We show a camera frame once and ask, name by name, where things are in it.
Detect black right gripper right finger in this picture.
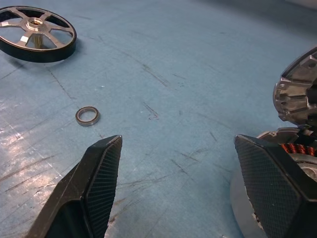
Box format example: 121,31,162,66
233,134,317,238

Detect small metal bearing ring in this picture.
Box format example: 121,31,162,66
75,106,101,127

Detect silver ribbed motor housing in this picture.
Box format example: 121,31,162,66
272,46,317,124

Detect motor stator with copper coils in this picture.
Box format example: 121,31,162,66
229,126,317,238

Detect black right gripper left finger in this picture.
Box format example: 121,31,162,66
24,134,123,238

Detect black rotor wheel silver spokes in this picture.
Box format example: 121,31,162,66
0,5,77,63

